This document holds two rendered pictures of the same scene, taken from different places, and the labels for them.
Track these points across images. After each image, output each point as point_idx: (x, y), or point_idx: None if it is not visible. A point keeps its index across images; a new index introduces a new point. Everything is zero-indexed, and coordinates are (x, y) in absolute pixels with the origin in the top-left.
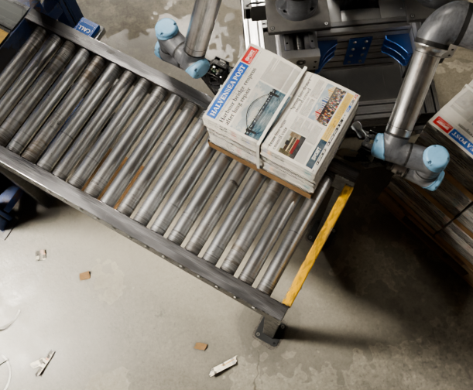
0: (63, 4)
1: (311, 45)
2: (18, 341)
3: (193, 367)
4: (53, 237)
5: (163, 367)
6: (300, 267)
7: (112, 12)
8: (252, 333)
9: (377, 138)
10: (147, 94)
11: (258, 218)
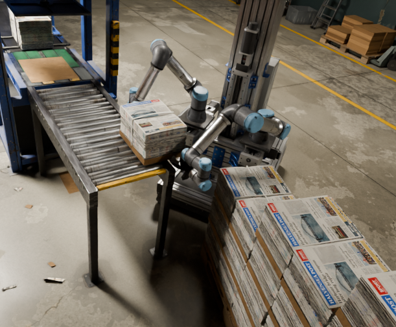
0: (110, 91)
1: (192, 132)
2: None
3: (38, 271)
4: (31, 186)
5: (23, 263)
6: (116, 180)
7: None
8: (83, 274)
9: (185, 148)
10: None
11: (116, 161)
